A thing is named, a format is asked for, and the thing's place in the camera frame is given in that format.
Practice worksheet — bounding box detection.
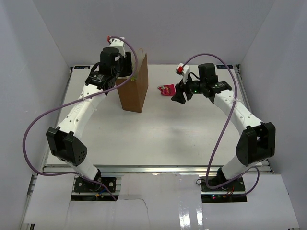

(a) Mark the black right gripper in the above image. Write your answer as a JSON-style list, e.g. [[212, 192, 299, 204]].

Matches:
[[172, 73, 206, 104]]

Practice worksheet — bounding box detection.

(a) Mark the red snack packet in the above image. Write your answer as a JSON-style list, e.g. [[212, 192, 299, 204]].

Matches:
[[157, 84, 176, 96]]

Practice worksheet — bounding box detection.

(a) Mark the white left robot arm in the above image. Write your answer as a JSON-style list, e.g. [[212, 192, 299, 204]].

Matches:
[[46, 45, 132, 191]]

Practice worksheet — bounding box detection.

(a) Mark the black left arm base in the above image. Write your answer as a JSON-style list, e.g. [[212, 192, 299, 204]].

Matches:
[[73, 177, 117, 193]]

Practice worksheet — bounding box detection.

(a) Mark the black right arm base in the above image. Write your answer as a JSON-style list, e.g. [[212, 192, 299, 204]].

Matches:
[[196, 177, 247, 204]]

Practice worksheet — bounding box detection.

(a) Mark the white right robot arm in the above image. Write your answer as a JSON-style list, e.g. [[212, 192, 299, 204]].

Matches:
[[171, 63, 276, 191]]

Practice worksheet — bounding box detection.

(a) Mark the brown paper bag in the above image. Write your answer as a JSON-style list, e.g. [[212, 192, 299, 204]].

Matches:
[[117, 48, 149, 113]]

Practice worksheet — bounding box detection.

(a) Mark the blue label back right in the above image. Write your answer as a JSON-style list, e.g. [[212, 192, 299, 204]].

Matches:
[[216, 65, 234, 69]]

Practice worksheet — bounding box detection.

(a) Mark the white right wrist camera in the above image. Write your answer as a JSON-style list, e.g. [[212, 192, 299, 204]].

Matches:
[[176, 63, 190, 84]]

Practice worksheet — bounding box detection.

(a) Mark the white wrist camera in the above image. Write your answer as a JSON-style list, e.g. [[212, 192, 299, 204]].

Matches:
[[107, 36, 126, 57], [176, 63, 190, 84]]

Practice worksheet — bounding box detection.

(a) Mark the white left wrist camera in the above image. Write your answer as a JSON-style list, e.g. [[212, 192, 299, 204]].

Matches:
[[107, 36, 126, 57]]

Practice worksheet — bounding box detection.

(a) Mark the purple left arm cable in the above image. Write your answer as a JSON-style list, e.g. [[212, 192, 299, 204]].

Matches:
[[22, 36, 139, 201]]

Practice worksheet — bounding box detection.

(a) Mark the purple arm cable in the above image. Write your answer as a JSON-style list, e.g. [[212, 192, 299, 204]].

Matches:
[[182, 53, 260, 198], [22, 36, 139, 201]]

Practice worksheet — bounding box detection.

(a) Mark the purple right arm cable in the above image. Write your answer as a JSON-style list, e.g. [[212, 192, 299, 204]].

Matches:
[[182, 53, 260, 198]]

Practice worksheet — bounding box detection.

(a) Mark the aluminium front rail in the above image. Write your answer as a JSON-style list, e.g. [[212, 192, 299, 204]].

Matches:
[[42, 165, 272, 173]]

